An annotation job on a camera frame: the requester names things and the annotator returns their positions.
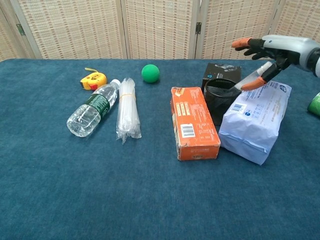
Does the black product box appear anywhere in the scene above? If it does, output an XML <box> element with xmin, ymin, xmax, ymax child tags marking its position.
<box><xmin>201</xmin><ymin>62</ymin><xmax>243</xmax><ymax>87</ymax></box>

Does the clear plastic tube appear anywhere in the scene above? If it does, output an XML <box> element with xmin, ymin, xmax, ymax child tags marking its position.
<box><xmin>232</xmin><ymin>61</ymin><xmax>275</xmax><ymax>91</ymax></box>

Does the orange cardboard box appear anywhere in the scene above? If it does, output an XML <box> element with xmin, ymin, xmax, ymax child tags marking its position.
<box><xmin>170</xmin><ymin>86</ymin><xmax>222</xmax><ymax>161</ymax></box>

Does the black cup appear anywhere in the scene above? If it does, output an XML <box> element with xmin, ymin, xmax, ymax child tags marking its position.
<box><xmin>203</xmin><ymin>78</ymin><xmax>243</xmax><ymax>126</ymax></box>

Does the woven folding screen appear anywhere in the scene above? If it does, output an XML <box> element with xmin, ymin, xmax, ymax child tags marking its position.
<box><xmin>0</xmin><ymin>0</ymin><xmax>320</xmax><ymax>60</ymax></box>

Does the green ball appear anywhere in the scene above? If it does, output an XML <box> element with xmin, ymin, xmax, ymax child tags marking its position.
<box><xmin>141</xmin><ymin>64</ymin><xmax>161</xmax><ymax>84</ymax></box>

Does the green chips can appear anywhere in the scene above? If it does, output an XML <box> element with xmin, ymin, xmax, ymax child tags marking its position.
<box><xmin>306</xmin><ymin>91</ymin><xmax>320</xmax><ymax>114</ymax></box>

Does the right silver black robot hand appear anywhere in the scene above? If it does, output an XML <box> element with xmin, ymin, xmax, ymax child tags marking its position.
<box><xmin>231</xmin><ymin>34</ymin><xmax>316</xmax><ymax>91</ymax></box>

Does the white blue tissue pack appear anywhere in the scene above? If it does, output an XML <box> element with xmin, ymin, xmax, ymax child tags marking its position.
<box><xmin>218</xmin><ymin>80</ymin><xmax>293</xmax><ymax>166</ymax></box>

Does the clear plastic water bottle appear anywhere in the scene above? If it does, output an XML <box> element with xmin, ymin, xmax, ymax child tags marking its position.
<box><xmin>66</xmin><ymin>78</ymin><xmax>121</xmax><ymax>138</ymax></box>

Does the yellow tape measure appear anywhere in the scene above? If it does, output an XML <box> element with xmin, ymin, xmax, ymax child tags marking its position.
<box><xmin>79</xmin><ymin>67</ymin><xmax>108</xmax><ymax>91</ymax></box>

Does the blue table cloth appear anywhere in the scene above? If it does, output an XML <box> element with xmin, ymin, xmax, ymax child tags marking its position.
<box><xmin>0</xmin><ymin>58</ymin><xmax>320</xmax><ymax>240</ymax></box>

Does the white cable ties bundle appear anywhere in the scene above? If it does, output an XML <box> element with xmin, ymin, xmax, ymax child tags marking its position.
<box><xmin>115</xmin><ymin>77</ymin><xmax>143</xmax><ymax>145</ymax></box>

